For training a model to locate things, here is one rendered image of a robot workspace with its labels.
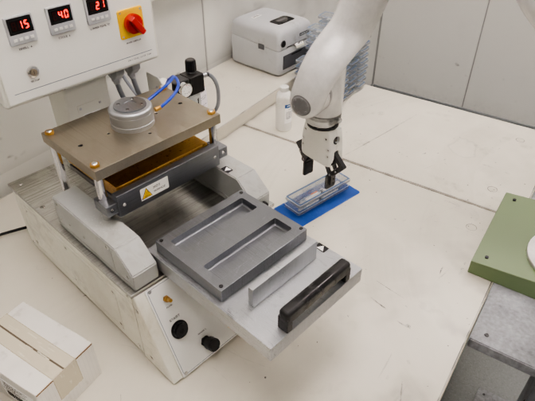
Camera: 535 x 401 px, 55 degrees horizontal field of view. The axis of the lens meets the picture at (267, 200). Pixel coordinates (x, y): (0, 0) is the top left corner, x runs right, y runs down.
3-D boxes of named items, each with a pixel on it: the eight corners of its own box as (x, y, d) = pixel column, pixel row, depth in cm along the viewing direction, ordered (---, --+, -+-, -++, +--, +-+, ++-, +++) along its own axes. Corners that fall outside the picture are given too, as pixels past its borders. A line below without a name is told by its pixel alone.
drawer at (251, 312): (149, 265, 91) (142, 231, 86) (239, 208, 103) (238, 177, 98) (270, 365, 74) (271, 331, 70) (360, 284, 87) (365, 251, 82)
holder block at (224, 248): (157, 251, 88) (154, 239, 86) (241, 200, 99) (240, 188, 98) (221, 302, 79) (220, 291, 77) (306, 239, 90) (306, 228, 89)
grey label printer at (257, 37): (230, 61, 196) (228, 17, 185) (263, 46, 208) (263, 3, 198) (280, 79, 183) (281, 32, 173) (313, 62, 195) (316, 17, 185)
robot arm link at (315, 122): (350, 111, 118) (349, 122, 120) (323, 98, 124) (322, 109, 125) (325, 123, 114) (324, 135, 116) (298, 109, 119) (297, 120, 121)
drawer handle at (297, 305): (277, 326, 75) (277, 309, 73) (339, 273, 84) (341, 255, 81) (287, 334, 74) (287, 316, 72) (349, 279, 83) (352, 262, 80)
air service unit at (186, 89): (158, 129, 120) (149, 69, 111) (205, 107, 128) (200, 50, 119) (171, 137, 117) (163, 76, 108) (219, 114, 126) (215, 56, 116)
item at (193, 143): (70, 168, 99) (58, 125, 93) (162, 126, 112) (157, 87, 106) (120, 207, 90) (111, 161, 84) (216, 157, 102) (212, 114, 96)
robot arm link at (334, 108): (329, 123, 114) (348, 107, 120) (334, 67, 106) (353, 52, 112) (297, 114, 117) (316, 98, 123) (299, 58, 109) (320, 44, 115)
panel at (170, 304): (182, 378, 93) (143, 291, 87) (293, 288, 110) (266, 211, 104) (189, 381, 91) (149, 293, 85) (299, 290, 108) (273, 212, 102)
